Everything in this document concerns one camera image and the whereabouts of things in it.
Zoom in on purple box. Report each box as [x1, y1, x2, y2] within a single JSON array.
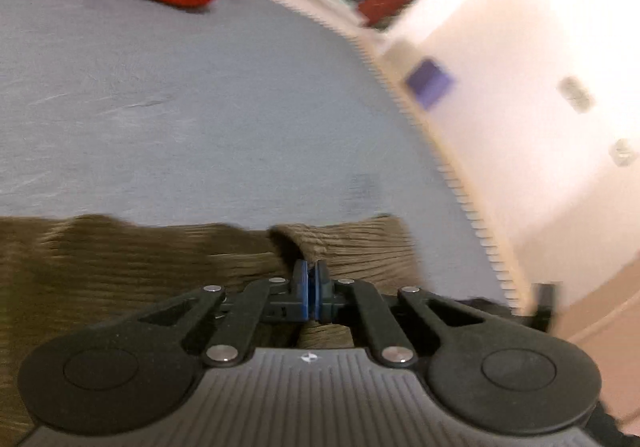
[[404, 58, 455, 110]]

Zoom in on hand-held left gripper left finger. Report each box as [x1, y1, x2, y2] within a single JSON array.
[[136, 259, 314, 368]]

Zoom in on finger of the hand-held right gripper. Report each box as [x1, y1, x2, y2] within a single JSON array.
[[470, 282, 557, 331]]

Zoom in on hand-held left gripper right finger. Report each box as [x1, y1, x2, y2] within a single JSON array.
[[313, 259, 485, 368]]

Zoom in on wall outlet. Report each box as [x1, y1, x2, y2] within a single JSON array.
[[611, 138, 638, 168], [559, 76, 594, 114]]

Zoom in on olive corduroy pants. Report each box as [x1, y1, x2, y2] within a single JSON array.
[[0, 213, 426, 443]]

